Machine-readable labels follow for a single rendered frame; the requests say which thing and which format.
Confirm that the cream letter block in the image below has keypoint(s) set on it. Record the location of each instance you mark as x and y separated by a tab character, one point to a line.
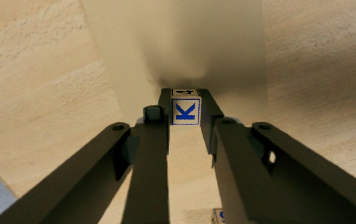
217	217

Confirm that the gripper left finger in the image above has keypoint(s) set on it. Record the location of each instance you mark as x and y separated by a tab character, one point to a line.
80	190

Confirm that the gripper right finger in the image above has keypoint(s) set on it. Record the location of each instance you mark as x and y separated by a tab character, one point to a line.
316	190

